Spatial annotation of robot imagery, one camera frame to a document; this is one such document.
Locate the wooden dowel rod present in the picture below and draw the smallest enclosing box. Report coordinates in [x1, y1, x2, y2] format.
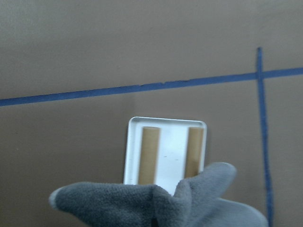
[184, 127, 204, 178]
[138, 127, 160, 185]

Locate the dark grey cloth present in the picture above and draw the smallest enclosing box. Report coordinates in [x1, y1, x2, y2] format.
[49, 162, 268, 227]

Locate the left wooden dowel rod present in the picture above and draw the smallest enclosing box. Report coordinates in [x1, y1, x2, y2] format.
[138, 127, 160, 185]

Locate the right wooden dowel rod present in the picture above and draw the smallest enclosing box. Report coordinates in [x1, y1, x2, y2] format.
[184, 127, 204, 178]

